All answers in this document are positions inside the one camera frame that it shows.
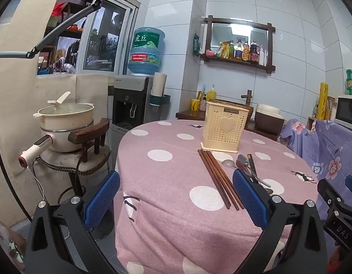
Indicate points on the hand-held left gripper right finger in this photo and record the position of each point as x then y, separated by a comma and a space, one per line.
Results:
248, 198

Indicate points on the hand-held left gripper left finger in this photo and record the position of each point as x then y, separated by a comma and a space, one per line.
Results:
103, 198

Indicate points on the brown wooden chopstick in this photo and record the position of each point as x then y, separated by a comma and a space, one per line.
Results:
213, 179
226, 178
222, 179
218, 180

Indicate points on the cream perforated utensil holder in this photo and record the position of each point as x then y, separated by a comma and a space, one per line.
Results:
223, 128

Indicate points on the bundle of kitchen utensils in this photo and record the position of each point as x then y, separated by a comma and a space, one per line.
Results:
201, 92

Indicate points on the purple floral cloth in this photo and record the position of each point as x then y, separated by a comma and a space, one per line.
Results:
327, 145

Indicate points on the dark wooden chair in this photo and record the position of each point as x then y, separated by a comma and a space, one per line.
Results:
90, 148

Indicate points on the pink polka dot tablecloth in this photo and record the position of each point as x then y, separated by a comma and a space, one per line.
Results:
170, 205

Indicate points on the white microwave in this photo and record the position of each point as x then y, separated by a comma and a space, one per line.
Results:
347, 112

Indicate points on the small wooden box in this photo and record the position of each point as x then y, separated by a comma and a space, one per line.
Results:
310, 122

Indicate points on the cream electric cooking pot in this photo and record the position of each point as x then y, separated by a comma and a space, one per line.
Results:
66, 132

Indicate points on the brown and cream box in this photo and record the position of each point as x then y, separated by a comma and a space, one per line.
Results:
268, 121

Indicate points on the woven brown basin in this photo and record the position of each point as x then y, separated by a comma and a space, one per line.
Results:
250, 112

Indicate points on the yellow wrap roll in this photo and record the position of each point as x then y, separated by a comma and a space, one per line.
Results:
322, 101

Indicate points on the glass pot lid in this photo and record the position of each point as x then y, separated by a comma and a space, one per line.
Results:
64, 109

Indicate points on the black water dispenser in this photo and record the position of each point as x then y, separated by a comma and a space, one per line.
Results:
130, 102

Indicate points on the wooden faucet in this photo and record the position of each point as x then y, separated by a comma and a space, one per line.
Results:
247, 97

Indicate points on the yellow cup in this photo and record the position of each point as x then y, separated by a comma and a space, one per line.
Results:
197, 105

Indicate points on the yellow pump soap bottle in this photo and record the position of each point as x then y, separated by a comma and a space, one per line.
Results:
211, 94

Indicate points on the paper towel roll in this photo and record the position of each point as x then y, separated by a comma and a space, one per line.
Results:
159, 84

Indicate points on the white small bottle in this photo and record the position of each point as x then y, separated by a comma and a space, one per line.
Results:
261, 57

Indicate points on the amber sauce bottle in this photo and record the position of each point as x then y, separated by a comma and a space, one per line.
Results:
246, 52

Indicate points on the dark soy sauce bottle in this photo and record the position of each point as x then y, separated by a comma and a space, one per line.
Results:
253, 52

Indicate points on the clear sauce bottle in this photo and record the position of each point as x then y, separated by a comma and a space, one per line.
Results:
238, 52

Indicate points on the green label bottle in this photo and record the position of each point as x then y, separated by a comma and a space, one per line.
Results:
231, 51

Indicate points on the yellow oil bottle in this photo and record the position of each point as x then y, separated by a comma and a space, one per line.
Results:
224, 52

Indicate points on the pink small container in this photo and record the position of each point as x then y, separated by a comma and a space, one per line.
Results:
209, 54

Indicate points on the blue water jug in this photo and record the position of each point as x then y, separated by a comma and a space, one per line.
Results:
147, 51

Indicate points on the green hanging packet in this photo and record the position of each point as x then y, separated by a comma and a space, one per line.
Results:
196, 45

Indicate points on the window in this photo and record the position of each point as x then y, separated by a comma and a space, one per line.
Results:
104, 34

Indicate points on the wooden mirror wall shelf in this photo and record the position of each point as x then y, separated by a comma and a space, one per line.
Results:
238, 28

